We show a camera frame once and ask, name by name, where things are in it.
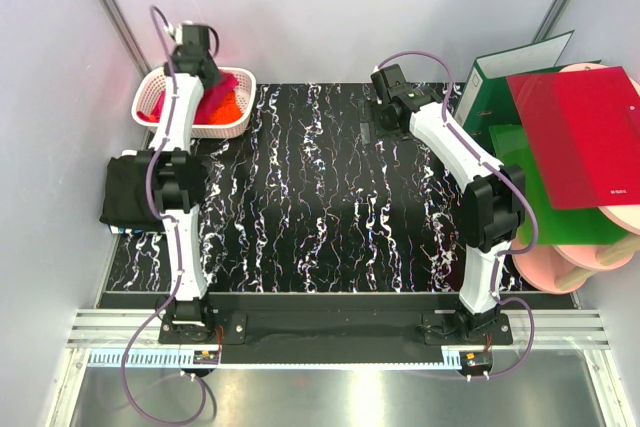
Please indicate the aluminium rail frame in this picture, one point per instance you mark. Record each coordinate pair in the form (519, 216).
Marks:
(125, 339)

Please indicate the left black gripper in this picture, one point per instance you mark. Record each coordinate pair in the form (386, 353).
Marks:
(215, 70)

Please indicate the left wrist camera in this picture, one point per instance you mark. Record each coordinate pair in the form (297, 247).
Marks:
(192, 34)

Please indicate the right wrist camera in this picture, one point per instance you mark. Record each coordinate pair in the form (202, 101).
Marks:
(388, 81)

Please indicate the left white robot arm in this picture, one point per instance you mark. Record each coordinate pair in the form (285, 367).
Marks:
(174, 185)

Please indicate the green plastic folder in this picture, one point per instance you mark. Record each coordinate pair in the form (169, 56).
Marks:
(555, 227)

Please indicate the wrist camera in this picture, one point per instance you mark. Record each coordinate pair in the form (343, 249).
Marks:
(388, 81)
(192, 34)

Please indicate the red plastic folder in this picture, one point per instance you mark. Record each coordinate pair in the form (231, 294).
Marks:
(583, 130)

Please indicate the orange t shirt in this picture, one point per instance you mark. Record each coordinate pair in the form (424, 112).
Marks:
(222, 108)

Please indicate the magenta t shirt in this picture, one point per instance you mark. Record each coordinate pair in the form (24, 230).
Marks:
(152, 103)

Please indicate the folded black t shirt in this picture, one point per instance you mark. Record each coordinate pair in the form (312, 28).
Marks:
(125, 202)

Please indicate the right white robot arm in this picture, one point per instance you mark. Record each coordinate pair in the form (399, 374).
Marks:
(489, 212)

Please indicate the green lever arch binder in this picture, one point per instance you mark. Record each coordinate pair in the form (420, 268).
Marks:
(487, 100)

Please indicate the pink round wooden stool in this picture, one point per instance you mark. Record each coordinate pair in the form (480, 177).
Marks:
(564, 268)

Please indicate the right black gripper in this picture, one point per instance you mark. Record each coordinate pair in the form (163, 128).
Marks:
(366, 115)

